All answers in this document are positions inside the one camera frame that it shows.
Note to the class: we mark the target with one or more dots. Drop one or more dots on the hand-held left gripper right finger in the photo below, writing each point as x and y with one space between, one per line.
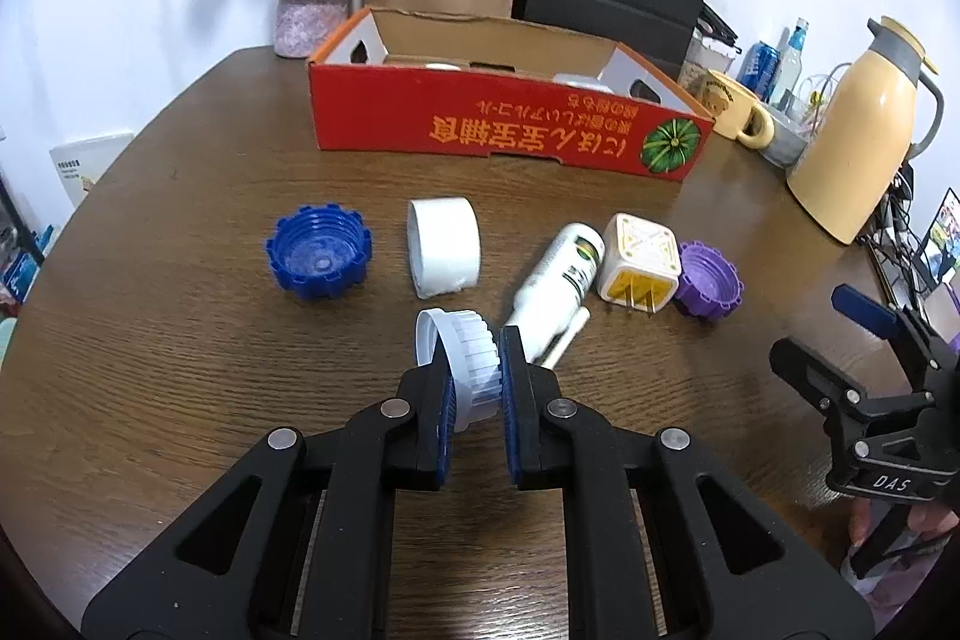
510 415

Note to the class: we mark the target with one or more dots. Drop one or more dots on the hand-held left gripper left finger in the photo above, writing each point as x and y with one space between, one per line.
446 415

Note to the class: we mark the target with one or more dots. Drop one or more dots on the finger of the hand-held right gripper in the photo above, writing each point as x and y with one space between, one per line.
806 366
862 306

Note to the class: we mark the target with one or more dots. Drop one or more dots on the white ribbed flip cap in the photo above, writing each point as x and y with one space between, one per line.
469 355

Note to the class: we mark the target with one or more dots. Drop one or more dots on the purple ribbed bottle cap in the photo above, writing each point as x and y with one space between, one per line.
709 280

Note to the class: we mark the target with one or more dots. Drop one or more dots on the white plastic bottle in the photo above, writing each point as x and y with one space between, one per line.
559 280

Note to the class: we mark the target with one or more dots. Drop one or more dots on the white cylindrical cap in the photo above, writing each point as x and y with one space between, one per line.
442 242

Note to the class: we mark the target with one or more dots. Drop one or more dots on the blue ribbed bottle cap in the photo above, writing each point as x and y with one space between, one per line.
315 250

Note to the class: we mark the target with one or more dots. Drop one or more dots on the red cardboard box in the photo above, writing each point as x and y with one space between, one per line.
450 115

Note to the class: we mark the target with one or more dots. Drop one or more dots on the person's right hand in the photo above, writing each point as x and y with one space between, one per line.
930 524

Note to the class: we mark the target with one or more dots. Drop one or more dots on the small display screen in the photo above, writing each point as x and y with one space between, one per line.
946 235

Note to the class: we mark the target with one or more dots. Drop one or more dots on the yellow thermos jug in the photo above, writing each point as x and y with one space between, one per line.
847 153

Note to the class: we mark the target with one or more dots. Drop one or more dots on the yellow bear mug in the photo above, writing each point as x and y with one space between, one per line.
724 100

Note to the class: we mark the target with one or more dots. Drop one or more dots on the clear glass bottle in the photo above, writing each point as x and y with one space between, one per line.
791 63

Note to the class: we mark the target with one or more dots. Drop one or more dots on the blue drink can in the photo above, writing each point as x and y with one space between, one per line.
759 66

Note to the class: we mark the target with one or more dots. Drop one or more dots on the clear jar with black lid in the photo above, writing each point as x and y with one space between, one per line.
701 59

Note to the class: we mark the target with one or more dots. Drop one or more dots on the white flat board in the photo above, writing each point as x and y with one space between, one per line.
90 168

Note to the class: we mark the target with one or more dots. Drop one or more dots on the blue and white box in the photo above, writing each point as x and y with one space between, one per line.
22 272

